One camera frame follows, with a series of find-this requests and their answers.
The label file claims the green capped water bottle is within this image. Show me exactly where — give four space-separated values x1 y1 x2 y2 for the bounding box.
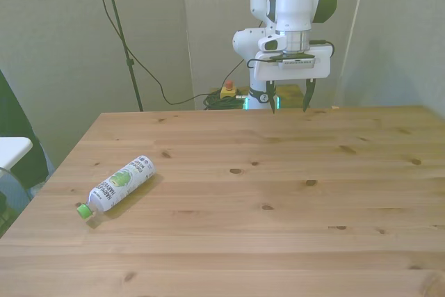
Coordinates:
76 154 156 220

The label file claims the coiled black cable bundle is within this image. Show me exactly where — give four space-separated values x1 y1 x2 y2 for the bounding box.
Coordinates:
203 92 246 111

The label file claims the dark fabric drape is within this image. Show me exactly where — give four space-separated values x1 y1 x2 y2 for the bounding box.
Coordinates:
0 69 56 193

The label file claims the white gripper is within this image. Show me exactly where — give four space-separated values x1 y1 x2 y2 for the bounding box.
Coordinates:
250 43 332 114

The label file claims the yellow emergency stop button box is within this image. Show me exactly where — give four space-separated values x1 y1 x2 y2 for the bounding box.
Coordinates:
220 80 238 99

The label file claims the black tripod stand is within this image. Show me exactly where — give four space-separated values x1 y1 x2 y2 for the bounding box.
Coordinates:
99 0 145 113

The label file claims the black cable from tripod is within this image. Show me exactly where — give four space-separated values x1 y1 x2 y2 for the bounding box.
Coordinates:
88 0 209 106

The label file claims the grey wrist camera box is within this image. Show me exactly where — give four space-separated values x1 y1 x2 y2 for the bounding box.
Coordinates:
277 53 317 68

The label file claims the white flat board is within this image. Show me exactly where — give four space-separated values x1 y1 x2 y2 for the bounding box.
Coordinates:
0 136 34 169

